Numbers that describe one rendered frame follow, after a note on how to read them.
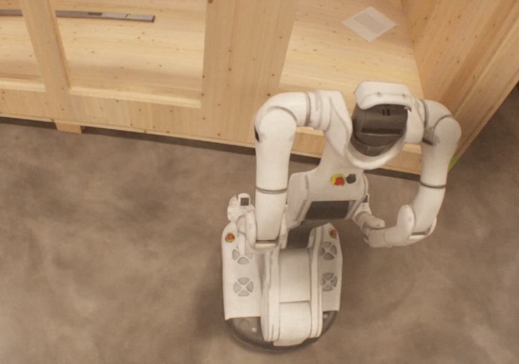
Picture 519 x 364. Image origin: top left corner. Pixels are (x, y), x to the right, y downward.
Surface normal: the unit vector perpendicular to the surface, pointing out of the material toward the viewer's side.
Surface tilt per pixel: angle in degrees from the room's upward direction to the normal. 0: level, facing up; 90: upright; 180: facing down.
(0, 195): 0
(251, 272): 38
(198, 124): 90
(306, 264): 23
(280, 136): 58
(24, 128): 0
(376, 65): 0
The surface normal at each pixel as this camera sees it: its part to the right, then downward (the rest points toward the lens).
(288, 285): 0.13, -0.14
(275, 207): 0.25, 0.57
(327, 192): 0.10, 0.79
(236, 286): 0.14, 0.13
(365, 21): 0.11, -0.51
